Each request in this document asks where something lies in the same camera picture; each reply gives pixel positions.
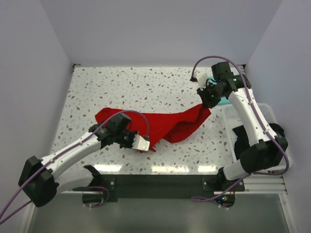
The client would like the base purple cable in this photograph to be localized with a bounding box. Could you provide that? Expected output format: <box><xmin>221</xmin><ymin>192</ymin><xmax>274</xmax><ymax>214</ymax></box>
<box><xmin>72</xmin><ymin>185</ymin><xmax>110</xmax><ymax>208</ymax></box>
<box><xmin>190</xmin><ymin>174</ymin><xmax>253</xmax><ymax>207</ymax></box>

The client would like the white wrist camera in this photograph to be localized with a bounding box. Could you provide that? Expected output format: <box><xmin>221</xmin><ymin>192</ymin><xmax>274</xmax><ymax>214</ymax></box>
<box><xmin>132</xmin><ymin>134</ymin><xmax>150</xmax><ymax>152</ymax></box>
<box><xmin>197</xmin><ymin>73</ymin><xmax>209</xmax><ymax>89</ymax></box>

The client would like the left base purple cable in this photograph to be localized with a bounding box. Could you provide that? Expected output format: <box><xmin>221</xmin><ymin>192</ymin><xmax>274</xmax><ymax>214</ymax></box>
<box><xmin>72</xmin><ymin>185</ymin><xmax>110</xmax><ymax>208</ymax></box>

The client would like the folded teal t shirt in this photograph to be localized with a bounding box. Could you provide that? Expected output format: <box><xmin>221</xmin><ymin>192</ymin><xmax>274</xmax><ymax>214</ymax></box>
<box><xmin>206</xmin><ymin>77</ymin><xmax>230</xmax><ymax>105</ymax></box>

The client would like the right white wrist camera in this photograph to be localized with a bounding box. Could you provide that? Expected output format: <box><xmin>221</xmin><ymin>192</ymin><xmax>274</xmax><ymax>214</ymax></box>
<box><xmin>197</xmin><ymin>73</ymin><xmax>209</xmax><ymax>89</ymax></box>

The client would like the black t shirt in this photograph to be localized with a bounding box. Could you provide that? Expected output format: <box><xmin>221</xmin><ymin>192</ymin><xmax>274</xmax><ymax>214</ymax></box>
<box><xmin>233</xmin><ymin>123</ymin><xmax>285</xmax><ymax>160</ymax></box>

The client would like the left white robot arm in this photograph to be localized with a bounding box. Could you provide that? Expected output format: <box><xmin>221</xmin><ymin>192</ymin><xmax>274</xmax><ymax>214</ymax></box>
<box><xmin>18</xmin><ymin>113</ymin><xmax>150</xmax><ymax>208</ymax></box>

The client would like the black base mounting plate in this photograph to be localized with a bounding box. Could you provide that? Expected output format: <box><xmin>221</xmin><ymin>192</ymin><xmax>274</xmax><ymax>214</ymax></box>
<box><xmin>72</xmin><ymin>174</ymin><xmax>246</xmax><ymax>207</ymax></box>

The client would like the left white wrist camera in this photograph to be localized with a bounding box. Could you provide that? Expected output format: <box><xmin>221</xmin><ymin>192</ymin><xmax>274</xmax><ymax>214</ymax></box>
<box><xmin>132</xmin><ymin>134</ymin><xmax>150</xmax><ymax>152</ymax></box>

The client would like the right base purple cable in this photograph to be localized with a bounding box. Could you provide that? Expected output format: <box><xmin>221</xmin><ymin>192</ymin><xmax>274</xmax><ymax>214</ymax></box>
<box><xmin>190</xmin><ymin>174</ymin><xmax>253</xmax><ymax>207</ymax></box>

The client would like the red t shirt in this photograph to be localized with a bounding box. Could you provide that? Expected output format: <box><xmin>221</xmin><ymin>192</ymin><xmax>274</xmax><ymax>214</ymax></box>
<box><xmin>95</xmin><ymin>104</ymin><xmax>211</xmax><ymax>152</ymax></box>

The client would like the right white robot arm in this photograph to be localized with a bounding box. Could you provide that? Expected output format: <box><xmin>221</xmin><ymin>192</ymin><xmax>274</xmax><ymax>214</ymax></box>
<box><xmin>190</xmin><ymin>62</ymin><xmax>289</xmax><ymax>191</ymax></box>

